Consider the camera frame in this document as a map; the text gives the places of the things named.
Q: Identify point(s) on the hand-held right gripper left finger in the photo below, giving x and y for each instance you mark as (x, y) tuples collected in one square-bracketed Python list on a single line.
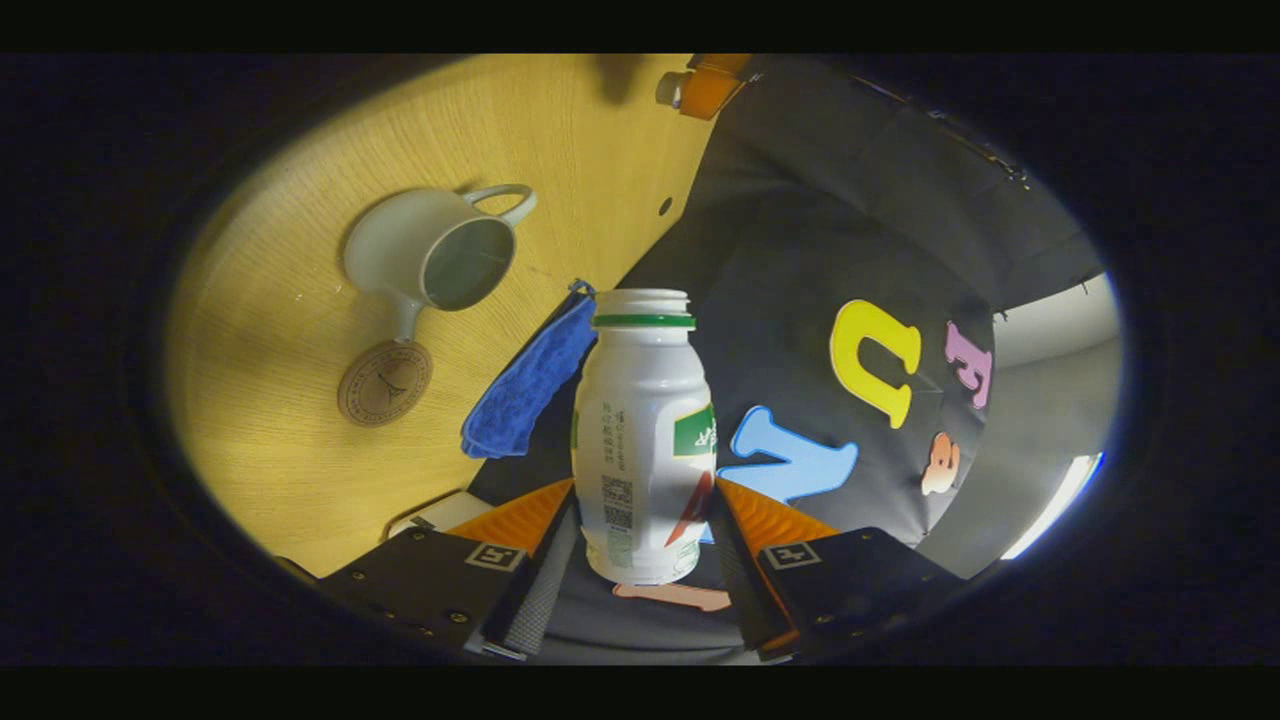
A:
[(540, 590)]

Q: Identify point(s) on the white ceramic teacup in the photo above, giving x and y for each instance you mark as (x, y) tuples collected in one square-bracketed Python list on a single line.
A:
[(385, 250)]

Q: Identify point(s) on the round wooden coaster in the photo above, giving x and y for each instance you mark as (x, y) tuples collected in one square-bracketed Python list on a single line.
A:
[(385, 383)]

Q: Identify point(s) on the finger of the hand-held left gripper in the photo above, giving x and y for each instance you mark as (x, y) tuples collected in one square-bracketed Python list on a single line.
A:
[(712, 90)]

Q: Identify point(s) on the white teacup lid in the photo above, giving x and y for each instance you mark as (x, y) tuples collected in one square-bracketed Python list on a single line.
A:
[(670, 88)]

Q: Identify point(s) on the white toaster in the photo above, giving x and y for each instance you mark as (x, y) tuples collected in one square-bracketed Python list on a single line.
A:
[(450, 510)]

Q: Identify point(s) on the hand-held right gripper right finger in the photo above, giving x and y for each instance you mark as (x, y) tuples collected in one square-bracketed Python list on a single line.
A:
[(745, 590)]

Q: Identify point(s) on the blue towel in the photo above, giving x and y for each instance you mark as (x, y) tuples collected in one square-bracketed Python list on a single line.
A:
[(525, 390)]

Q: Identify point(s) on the white plastic water bottle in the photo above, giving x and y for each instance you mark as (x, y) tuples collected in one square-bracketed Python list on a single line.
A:
[(640, 430)]

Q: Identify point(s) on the black backdrop cloth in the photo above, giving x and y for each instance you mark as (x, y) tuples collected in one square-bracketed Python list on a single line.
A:
[(800, 250)]

